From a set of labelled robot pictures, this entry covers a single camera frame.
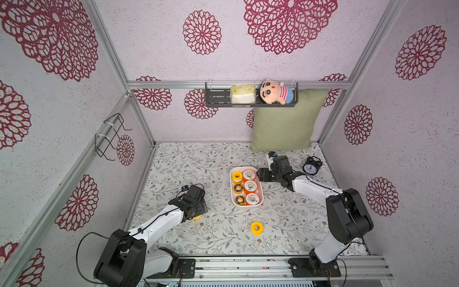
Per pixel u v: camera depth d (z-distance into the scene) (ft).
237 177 3.26
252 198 2.95
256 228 2.75
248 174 3.27
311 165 3.29
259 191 3.08
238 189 3.19
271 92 2.79
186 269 2.44
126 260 1.35
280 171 2.39
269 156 2.79
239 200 3.05
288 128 3.33
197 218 2.87
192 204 2.12
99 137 2.38
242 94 2.95
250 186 3.12
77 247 1.38
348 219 1.54
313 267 2.17
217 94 2.96
